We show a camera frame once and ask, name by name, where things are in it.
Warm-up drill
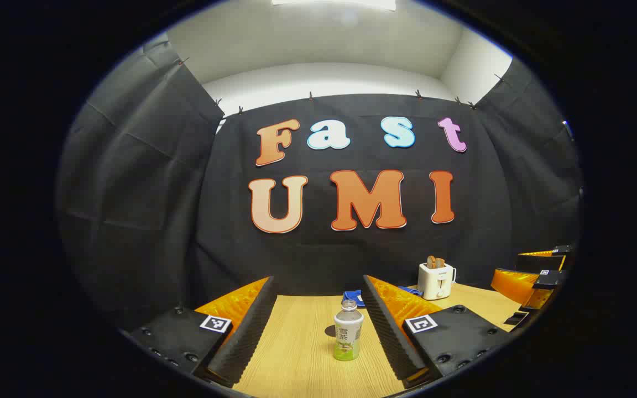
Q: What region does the white toaster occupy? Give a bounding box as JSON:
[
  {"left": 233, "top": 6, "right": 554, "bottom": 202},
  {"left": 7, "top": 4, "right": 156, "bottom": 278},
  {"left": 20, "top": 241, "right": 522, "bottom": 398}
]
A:
[{"left": 417, "top": 261, "right": 457, "bottom": 301}]

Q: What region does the ceiling light panel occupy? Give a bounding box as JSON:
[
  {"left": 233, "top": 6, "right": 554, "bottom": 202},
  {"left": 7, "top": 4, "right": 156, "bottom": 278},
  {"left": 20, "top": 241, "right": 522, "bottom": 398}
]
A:
[{"left": 270, "top": 0, "right": 398, "bottom": 12}]

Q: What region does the black backdrop cloth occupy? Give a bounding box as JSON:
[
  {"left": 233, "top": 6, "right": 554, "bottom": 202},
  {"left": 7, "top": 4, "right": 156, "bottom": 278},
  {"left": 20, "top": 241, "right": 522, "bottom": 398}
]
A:
[{"left": 56, "top": 33, "right": 583, "bottom": 332}]

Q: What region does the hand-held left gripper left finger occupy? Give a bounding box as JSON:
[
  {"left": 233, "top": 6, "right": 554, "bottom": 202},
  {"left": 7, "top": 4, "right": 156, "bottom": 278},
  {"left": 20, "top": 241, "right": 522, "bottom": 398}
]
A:
[{"left": 129, "top": 276, "right": 279, "bottom": 387}]

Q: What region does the blue cloth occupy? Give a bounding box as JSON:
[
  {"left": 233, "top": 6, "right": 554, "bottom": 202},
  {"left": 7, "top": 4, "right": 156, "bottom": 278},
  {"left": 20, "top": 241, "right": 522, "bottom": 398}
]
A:
[{"left": 342, "top": 285, "right": 424, "bottom": 308}]

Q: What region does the white green label water bottle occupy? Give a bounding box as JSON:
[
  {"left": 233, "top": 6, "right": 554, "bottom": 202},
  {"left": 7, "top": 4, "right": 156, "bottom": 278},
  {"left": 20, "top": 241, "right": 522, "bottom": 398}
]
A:
[{"left": 333, "top": 298, "right": 364, "bottom": 362}]

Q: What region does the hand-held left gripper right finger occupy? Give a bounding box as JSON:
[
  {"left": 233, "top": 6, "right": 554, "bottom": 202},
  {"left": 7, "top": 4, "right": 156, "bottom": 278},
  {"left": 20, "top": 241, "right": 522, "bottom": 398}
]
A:
[{"left": 361, "top": 274, "right": 513, "bottom": 389}]

